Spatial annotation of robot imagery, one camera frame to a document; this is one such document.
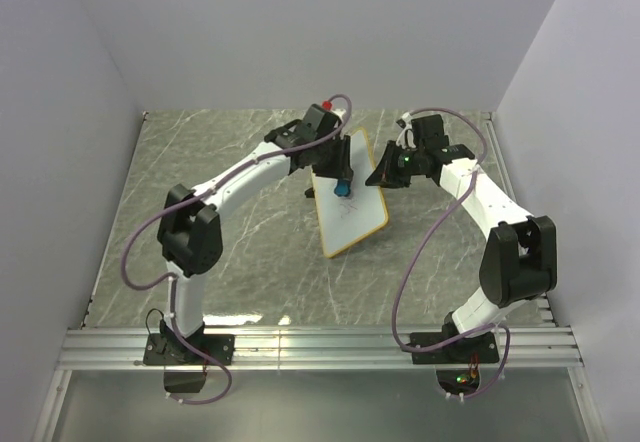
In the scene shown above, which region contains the aluminium front rail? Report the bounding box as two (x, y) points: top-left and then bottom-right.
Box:
(56, 326), (583, 371)

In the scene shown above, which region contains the blue whiteboard eraser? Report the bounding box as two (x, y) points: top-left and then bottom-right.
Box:
(334, 179), (351, 198)

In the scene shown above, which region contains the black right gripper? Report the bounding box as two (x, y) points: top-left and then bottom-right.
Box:
(367, 141), (425, 190)

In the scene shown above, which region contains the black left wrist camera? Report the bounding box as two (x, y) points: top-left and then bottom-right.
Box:
(302, 100), (342, 141)

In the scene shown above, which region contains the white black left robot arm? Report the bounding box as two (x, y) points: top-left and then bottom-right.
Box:
(157, 105), (347, 364)

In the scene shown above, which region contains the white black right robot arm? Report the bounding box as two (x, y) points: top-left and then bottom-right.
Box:
(366, 141), (557, 362)

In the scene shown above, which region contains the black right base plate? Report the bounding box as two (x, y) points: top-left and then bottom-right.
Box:
(399, 331), (501, 366)

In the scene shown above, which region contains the orange framed whiteboard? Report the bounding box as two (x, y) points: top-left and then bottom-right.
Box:
(311, 127), (389, 258)

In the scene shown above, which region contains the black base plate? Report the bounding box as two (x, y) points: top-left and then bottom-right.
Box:
(399, 331), (501, 366)
(143, 332), (236, 366)

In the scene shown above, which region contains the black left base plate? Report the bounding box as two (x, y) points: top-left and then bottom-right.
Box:
(143, 332), (236, 366)

